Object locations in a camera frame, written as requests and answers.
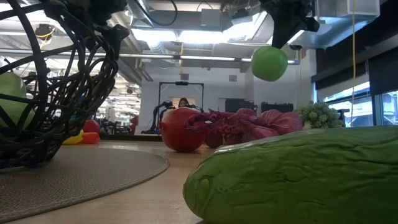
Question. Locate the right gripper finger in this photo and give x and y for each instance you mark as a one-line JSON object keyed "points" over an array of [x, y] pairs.
{"points": [[313, 26], [289, 25]]}

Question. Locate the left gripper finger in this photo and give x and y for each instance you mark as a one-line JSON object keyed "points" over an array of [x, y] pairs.
{"points": [[116, 32]]}

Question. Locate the green apple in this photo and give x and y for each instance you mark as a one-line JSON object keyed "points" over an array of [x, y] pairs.
{"points": [[269, 63]]}

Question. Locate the small red apple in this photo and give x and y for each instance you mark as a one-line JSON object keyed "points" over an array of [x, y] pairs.
{"points": [[91, 127]]}

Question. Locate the green pear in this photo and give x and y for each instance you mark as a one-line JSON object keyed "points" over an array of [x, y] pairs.
{"points": [[12, 90]]}

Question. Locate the large red pomegranate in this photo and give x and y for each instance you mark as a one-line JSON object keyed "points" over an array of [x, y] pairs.
{"points": [[177, 130]]}

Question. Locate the yellow lemon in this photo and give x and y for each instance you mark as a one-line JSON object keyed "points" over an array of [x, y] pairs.
{"points": [[72, 140]]}

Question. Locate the large green cucumber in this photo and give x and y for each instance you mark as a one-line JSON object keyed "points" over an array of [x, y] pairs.
{"points": [[295, 180]]}

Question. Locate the black background robot arm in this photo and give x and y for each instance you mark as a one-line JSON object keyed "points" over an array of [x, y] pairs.
{"points": [[157, 116]]}

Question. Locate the long fluorescent light tube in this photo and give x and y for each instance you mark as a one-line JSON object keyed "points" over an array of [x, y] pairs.
{"points": [[217, 58]]}

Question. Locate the red background object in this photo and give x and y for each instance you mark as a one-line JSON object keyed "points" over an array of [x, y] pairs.
{"points": [[133, 124]]}

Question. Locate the person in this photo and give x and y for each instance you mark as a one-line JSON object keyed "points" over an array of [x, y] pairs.
{"points": [[183, 102]]}

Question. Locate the round grey placemat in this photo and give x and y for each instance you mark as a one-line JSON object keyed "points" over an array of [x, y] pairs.
{"points": [[93, 174]]}

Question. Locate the black background gantry frame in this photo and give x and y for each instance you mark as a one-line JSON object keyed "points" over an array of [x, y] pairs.
{"points": [[182, 83]]}

